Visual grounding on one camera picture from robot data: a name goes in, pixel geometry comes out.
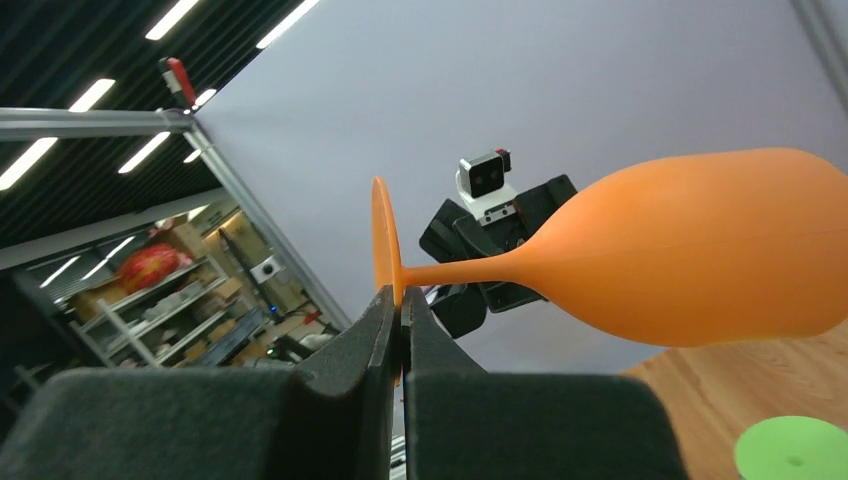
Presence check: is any red handled clamp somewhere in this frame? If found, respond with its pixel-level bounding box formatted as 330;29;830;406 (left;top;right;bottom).
158;57;197;110

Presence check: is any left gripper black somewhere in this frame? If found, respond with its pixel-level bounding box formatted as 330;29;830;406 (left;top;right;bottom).
418;175;578;313

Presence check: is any green wine glass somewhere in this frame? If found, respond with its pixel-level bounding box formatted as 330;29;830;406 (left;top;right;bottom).
734;416;847;480

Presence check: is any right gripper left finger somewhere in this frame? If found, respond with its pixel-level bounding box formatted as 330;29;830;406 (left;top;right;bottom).
1;287;397;479

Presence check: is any storage shelf with goods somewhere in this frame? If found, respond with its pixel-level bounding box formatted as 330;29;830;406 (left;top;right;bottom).
14;209;336;371

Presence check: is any orange wine glass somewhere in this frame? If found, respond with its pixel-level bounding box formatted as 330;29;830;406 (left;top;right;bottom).
371;148;847;347

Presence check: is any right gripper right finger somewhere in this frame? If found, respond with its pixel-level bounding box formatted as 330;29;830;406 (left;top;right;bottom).
400;287;688;479

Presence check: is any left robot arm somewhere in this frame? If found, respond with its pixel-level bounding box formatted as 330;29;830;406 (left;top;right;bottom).
419;175;577;339

